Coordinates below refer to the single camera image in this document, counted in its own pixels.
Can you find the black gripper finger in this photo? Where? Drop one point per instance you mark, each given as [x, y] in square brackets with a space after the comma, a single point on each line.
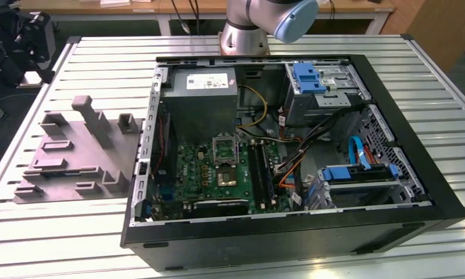
[44, 43]

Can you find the silver CPU green edge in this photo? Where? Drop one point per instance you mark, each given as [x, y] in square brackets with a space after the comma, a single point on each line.
[28, 79]

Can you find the CPU socket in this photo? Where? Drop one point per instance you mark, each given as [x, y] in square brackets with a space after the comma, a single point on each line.
[227, 178]

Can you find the dark office chair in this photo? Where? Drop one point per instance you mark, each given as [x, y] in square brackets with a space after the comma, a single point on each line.
[4, 67]

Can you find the wooden desk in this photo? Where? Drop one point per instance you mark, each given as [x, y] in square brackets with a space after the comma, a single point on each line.
[112, 11]

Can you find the white cardboard box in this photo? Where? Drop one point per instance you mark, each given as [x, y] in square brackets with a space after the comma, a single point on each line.
[116, 3]

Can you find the grey plastic parts rack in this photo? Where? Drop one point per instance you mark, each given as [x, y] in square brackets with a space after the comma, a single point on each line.
[90, 162]

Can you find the grey power supply unit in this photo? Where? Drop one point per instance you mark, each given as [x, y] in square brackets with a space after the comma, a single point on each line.
[202, 113]

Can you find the green motherboard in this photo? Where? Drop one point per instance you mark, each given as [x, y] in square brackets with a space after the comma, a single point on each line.
[194, 154]

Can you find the blue motherboard connector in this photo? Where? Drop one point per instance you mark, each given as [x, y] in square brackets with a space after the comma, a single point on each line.
[167, 194]

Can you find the blue VGA port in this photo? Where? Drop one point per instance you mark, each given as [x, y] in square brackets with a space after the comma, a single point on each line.
[148, 210]

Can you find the black RAM slot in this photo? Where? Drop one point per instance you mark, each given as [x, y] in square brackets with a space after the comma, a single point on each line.
[267, 171]
[258, 174]

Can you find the black graphics card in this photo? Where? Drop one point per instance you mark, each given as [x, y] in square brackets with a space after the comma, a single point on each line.
[220, 205]

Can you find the metal optical drive cage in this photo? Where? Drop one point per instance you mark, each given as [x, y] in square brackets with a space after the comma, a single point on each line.
[334, 100]

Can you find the blue disk carrier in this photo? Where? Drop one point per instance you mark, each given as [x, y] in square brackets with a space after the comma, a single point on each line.
[339, 173]

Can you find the black PC case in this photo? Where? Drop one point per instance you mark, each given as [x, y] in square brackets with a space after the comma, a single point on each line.
[256, 247]

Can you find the wooden cabinet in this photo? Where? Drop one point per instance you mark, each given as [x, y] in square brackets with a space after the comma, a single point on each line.
[438, 29]

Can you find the metal disk cage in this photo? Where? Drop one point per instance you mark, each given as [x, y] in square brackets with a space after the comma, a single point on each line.
[406, 189]

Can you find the blue plastic drive bracket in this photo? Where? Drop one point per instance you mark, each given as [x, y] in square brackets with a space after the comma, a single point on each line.
[308, 78]

